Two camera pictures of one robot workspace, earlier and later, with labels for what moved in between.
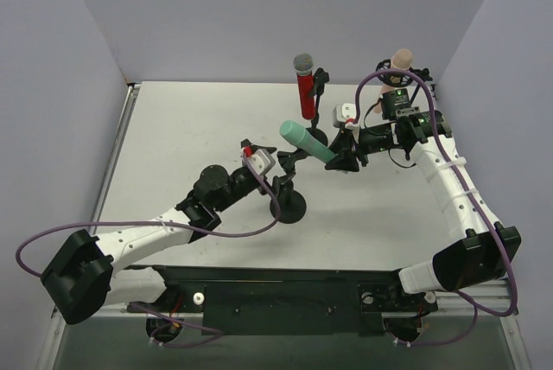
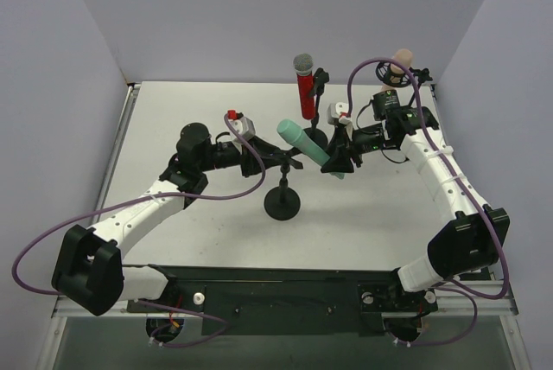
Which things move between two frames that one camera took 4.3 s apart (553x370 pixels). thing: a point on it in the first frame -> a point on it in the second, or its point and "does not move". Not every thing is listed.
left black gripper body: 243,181 -> 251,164
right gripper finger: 346,160 does not move
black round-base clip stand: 320,78 does not move
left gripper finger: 277,181 -> 280,162
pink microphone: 401,60 does not move
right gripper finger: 343,142 does not move
